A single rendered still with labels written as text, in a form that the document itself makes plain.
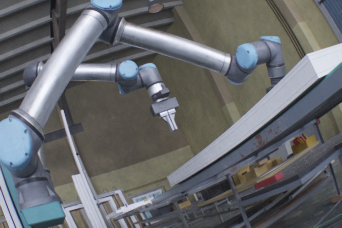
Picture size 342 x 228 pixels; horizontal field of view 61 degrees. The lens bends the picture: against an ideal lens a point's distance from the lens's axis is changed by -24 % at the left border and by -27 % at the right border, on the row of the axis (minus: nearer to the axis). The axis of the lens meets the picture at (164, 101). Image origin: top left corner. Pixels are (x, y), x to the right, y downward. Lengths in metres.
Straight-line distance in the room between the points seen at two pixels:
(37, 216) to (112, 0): 0.79
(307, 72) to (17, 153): 0.82
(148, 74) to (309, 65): 1.18
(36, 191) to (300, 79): 0.87
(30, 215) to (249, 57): 0.96
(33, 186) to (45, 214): 0.11
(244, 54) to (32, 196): 0.91
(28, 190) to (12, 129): 0.24
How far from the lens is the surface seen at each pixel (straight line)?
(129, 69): 1.74
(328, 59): 0.94
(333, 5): 8.68
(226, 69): 1.40
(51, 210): 1.10
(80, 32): 1.14
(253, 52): 1.30
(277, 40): 1.39
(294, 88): 0.95
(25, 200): 1.12
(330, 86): 0.85
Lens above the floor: 0.76
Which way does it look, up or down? 15 degrees up
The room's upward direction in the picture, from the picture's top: 24 degrees counter-clockwise
